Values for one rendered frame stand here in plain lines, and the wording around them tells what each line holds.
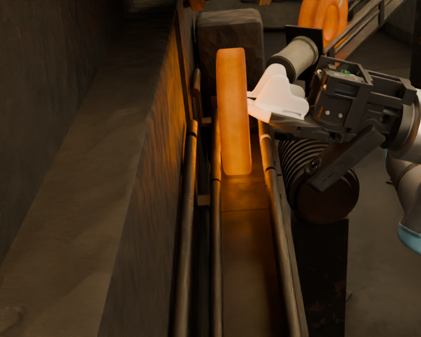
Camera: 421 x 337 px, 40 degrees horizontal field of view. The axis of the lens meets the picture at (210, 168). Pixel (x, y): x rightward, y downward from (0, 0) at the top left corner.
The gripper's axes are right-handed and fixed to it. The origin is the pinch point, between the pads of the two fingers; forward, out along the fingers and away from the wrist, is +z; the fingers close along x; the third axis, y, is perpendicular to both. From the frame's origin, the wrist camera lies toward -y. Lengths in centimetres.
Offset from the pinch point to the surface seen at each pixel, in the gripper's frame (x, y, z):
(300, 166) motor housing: -22.3, -18.3, -16.5
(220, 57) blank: 1.5, 5.7, 3.7
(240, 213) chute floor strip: 10.9, -8.6, -2.0
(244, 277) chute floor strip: 20.9, -9.3, -2.3
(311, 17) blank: -38.5, 3.1, -13.8
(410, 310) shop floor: -39, -59, -59
